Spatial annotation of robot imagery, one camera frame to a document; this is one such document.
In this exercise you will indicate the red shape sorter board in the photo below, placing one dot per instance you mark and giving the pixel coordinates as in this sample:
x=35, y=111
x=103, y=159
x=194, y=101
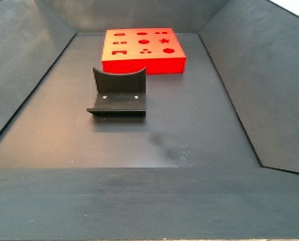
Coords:
x=143, y=48

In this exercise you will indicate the black curved holder bracket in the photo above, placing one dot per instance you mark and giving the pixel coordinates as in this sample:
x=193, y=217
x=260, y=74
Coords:
x=121, y=93

